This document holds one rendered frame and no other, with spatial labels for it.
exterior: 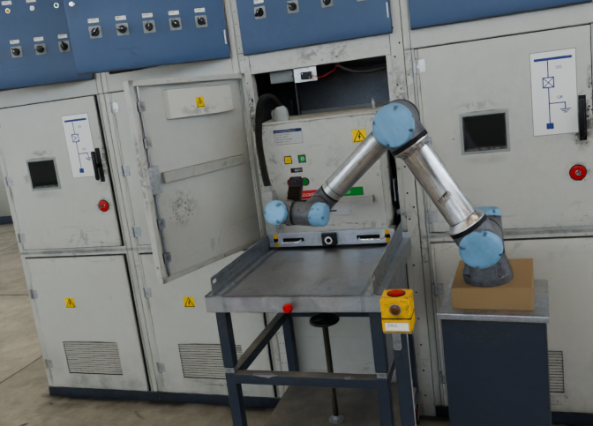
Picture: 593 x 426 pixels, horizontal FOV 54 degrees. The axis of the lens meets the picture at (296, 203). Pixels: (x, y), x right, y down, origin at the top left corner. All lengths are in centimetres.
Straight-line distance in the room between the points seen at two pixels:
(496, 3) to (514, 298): 109
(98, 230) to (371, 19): 165
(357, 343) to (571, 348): 87
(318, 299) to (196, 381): 131
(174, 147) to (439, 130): 103
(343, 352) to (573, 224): 111
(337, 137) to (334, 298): 71
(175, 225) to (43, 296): 129
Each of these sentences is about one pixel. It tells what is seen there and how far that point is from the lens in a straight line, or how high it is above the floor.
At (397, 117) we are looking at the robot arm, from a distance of 161.
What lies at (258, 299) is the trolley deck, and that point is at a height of 81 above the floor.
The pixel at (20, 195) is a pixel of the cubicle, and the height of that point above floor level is 113.
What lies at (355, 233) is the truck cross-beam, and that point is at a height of 88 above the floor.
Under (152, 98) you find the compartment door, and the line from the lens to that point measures 221.
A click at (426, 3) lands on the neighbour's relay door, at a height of 174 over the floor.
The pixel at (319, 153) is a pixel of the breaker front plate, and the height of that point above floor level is 122.
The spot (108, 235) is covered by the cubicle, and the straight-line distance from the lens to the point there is 300.
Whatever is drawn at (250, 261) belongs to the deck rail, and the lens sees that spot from 230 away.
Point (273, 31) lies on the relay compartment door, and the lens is 248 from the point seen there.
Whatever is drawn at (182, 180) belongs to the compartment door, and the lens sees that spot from 228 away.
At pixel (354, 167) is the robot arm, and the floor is 122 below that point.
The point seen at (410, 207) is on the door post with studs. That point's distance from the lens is 243.
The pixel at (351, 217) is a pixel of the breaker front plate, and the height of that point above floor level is 95.
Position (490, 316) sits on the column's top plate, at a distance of 184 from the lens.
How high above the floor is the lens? 146
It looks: 10 degrees down
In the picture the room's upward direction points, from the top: 7 degrees counter-clockwise
